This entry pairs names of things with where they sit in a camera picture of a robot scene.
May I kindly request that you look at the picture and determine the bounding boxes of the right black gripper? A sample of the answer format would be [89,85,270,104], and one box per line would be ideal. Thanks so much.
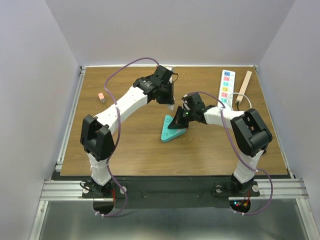
[169,106,196,129]

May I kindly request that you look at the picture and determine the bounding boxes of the white grey adapter plug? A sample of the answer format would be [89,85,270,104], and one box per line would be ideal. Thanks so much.
[166,104,175,111]

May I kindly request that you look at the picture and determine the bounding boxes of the teal triangular power strip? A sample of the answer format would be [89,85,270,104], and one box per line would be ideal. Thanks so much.
[160,115,187,143]

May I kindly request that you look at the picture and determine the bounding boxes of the white multicolour power strip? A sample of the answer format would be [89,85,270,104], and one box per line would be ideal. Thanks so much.
[217,69,236,110]

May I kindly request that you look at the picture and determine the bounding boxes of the salmon orange charger plug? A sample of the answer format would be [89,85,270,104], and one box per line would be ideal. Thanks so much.
[98,92,106,104]

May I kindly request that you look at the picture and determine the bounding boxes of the beige wooden power strip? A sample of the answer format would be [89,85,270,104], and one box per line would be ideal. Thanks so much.
[235,71,252,104]

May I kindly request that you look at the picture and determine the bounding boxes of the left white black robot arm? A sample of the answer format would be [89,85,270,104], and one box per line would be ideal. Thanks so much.
[80,65,175,197]

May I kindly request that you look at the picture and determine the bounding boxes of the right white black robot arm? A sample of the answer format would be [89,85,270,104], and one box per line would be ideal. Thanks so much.
[168,92,273,195]

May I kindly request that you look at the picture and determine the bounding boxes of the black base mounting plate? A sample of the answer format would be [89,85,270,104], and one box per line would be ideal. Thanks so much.
[81,176,260,209]

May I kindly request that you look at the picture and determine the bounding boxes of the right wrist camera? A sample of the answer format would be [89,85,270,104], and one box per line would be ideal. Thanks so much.
[181,94,191,110]

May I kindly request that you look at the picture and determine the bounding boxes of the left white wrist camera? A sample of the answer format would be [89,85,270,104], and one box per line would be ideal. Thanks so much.
[165,66,174,72]

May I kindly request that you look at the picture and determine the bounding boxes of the aluminium frame rail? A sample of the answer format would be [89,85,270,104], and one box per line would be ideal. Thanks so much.
[29,66,87,240]

